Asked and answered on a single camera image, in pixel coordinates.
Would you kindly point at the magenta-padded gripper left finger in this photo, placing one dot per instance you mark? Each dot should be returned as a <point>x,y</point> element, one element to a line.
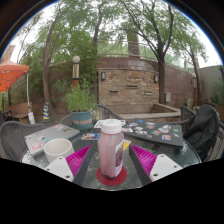
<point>77,160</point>

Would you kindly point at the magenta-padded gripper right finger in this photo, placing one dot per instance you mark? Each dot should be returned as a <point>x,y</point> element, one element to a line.
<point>146,160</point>

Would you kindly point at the pink drink bottle white cap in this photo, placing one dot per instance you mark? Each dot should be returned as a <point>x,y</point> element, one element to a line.
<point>108,150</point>

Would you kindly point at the small colourful sticker card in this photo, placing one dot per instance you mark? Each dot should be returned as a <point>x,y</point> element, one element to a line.
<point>89,136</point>

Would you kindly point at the black laptop with stickers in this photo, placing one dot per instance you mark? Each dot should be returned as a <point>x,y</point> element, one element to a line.
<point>156,131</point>

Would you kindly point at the grey laptop with stickers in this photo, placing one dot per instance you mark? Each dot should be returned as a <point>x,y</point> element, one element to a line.
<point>50,136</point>

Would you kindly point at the flat round red coaster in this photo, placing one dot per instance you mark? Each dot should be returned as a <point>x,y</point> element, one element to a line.
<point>111,182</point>

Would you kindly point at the blue yellow striped cone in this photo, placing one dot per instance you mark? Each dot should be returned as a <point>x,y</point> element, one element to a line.
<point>46,111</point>

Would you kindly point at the green plant in blue pot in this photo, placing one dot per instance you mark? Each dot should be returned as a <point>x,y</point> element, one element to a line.
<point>80,100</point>

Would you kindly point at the wooden bench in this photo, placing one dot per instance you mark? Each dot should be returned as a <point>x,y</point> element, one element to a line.
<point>20,110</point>

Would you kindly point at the orange patio umbrella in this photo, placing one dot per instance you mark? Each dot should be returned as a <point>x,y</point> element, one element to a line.
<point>11,73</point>

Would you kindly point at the grey wall box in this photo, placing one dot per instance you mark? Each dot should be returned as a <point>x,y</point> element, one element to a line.
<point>168,97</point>

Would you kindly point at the black wall lamp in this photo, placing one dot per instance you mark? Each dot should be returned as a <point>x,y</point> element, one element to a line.
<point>155,78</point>
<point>103,76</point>

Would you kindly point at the globe lamp post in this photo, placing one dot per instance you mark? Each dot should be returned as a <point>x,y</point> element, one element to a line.
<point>76,71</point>

